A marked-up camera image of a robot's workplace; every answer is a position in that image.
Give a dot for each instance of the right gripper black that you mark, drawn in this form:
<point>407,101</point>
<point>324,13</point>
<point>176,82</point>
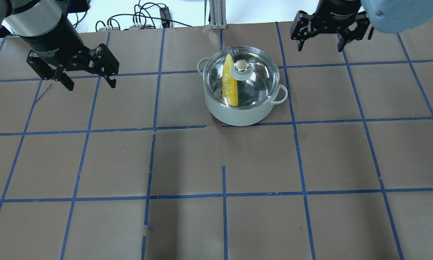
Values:
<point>338,11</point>

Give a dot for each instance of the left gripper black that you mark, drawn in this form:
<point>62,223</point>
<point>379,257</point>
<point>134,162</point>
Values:
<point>55,40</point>

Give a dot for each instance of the glass pot lid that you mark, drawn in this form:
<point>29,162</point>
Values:
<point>256,73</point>

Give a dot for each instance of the yellow corn cob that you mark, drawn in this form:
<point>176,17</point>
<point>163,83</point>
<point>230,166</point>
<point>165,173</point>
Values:
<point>229,83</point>

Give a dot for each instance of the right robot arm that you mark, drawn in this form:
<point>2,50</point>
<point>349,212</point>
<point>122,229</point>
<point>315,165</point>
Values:
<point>395,16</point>

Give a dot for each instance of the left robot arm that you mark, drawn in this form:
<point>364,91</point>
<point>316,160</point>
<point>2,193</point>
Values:
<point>36,17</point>

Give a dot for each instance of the pale green steel pot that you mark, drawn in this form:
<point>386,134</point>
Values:
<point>244,117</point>

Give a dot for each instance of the aluminium frame post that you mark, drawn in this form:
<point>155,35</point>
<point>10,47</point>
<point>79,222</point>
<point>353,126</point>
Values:
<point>217,14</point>

